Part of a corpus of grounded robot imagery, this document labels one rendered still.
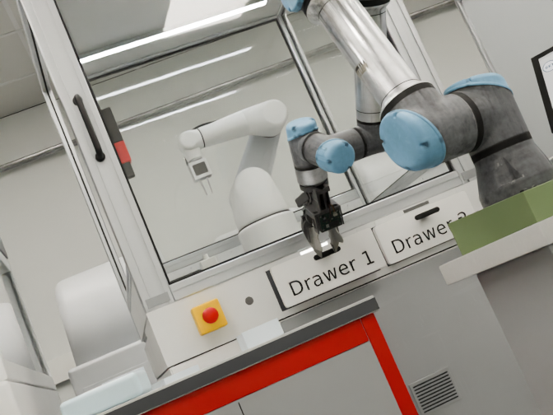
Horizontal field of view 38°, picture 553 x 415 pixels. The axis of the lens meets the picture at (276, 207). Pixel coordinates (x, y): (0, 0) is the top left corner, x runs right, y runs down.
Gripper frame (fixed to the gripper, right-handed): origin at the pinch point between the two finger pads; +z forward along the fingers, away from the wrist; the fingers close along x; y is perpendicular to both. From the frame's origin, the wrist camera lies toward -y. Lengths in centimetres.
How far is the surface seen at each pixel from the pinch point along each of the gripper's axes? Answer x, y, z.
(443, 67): 225, -318, 85
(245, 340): -31.6, 27.1, -2.4
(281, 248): -7.9, -11.9, 1.6
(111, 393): -61, 46, -16
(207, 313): -33.5, -0.5, 4.5
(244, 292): -21.7, -7.5, 7.3
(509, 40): 175, -165, 25
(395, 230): 22.4, -5.9, 6.4
